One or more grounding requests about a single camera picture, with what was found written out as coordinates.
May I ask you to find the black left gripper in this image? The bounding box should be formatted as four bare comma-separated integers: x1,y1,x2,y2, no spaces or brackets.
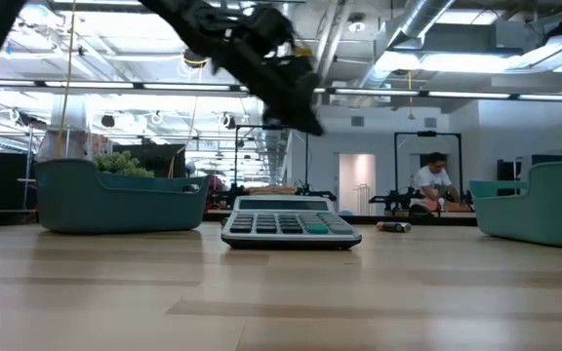
212,4,325,137

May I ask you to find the dark teal plastic bin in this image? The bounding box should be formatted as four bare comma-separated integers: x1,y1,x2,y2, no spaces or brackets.
34,158,213,235

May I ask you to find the long ceiling light bar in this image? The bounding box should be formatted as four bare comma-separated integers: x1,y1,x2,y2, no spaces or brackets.
312,87,562,103
0,80,251,94

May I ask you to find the black ceiling lamp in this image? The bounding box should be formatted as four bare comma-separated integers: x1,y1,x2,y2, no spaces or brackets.
182,47,209,67

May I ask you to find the silver desk calculator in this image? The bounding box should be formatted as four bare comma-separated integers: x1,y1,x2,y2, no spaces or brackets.
220,194,363,251

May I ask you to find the person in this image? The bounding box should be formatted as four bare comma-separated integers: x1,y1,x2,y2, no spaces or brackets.
410,151,462,215

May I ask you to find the green artificial succulent plant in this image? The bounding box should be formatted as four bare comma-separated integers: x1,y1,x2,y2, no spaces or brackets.
91,149,155,179

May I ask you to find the small black monitor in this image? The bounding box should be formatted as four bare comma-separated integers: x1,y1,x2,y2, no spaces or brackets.
496,159,524,182

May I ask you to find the white fabric cover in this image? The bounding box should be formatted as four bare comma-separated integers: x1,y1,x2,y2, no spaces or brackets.
34,97,90,162

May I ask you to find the light turquoise plastic bin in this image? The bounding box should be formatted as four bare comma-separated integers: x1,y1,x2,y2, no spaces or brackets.
469,160,562,250

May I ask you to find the distant black gantry frame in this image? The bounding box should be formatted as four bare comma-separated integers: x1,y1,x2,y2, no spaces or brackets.
233,124,311,196
392,130,463,215

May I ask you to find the smooth silver ventilation duct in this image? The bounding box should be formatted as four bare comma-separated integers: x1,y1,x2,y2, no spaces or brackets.
358,0,458,92

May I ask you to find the long yellow cable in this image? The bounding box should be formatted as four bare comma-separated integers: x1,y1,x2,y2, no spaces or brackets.
54,0,78,160

